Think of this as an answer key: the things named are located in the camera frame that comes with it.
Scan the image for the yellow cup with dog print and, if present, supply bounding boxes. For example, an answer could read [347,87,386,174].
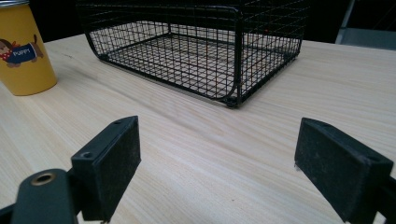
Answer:
[0,0,59,97]

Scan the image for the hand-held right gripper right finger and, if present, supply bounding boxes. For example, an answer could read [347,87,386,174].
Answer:
[294,117,394,224]

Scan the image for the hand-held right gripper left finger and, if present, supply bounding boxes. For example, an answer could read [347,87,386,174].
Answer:
[70,115,142,223]

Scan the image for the black wire mesh basket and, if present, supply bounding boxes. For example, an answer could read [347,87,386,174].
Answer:
[75,0,310,109]

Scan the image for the grey metal stand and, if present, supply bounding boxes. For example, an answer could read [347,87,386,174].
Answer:
[334,0,396,51]

